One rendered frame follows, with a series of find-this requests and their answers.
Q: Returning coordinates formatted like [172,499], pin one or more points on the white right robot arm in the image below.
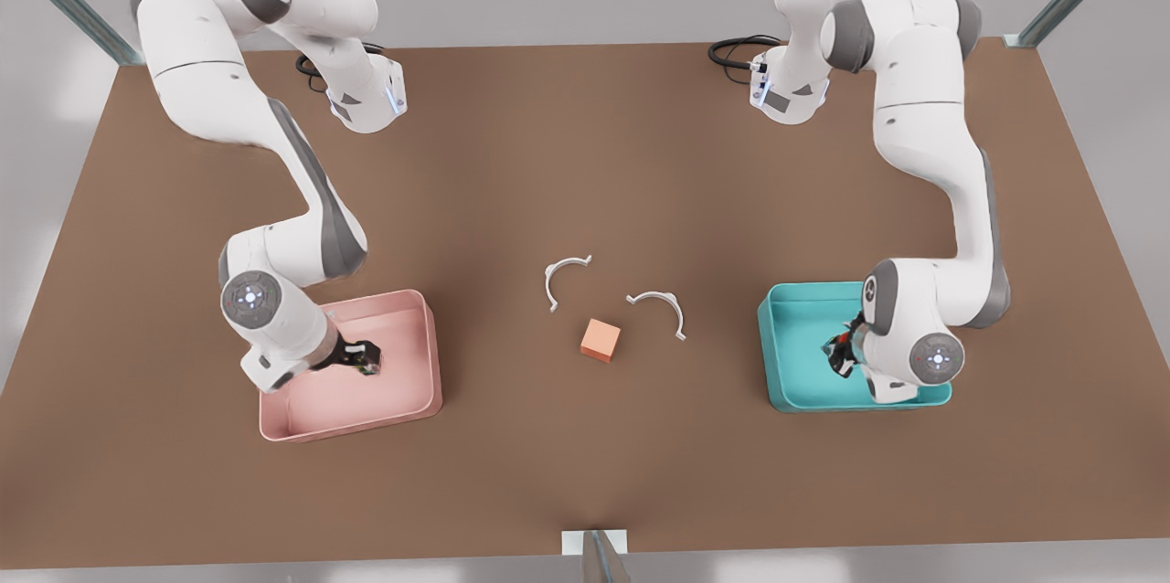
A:
[228,62]

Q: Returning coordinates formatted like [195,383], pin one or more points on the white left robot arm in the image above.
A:
[923,90]

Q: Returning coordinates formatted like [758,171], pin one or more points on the pink storage box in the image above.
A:
[352,382]

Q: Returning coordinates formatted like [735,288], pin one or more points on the blue storage box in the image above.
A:
[804,355]

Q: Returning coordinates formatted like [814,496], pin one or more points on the white curved clip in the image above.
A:
[660,307]
[562,277]

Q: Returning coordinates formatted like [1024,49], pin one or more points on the orange cube block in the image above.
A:
[600,340]

